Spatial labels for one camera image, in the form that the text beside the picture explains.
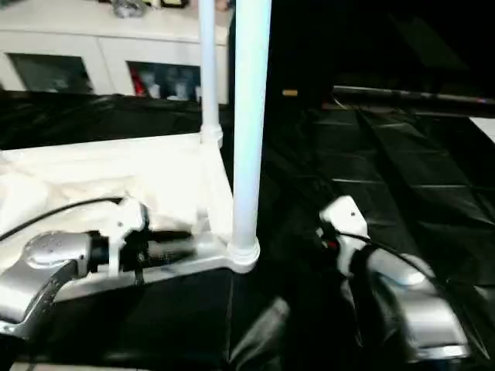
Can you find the white plastic table top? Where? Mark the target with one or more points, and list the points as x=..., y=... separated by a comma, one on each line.
x=116, y=170

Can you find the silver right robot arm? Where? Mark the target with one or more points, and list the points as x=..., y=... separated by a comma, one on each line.
x=417, y=301

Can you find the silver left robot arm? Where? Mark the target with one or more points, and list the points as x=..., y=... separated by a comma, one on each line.
x=46, y=251

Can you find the black plastic table mat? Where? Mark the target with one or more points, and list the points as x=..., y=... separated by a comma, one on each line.
x=386, y=162

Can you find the small white cup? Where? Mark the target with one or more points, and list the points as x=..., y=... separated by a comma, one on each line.
x=154, y=90

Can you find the small tan label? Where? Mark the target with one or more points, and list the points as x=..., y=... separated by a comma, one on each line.
x=290, y=92

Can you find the red cabinet item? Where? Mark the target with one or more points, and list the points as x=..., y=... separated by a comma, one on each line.
x=138, y=83

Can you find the long dark metal rod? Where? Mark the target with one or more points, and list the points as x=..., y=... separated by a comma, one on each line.
x=406, y=94

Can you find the white flat board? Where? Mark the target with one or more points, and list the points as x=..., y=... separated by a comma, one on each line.
x=485, y=127

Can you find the large black backdrop sheet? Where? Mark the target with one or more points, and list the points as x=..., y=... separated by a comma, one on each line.
x=367, y=38

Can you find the white glass-door cabinet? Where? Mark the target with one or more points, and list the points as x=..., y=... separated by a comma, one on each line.
x=58, y=35

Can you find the dark patterned ornament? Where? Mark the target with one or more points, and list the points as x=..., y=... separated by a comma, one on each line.
x=127, y=7

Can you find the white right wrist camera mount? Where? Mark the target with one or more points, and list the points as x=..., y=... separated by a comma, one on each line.
x=348, y=220

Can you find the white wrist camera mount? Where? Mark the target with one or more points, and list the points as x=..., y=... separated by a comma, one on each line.
x=125, y=216
x=348, y=220

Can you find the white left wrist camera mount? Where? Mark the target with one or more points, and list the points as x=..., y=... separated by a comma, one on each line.
x=125, y=216

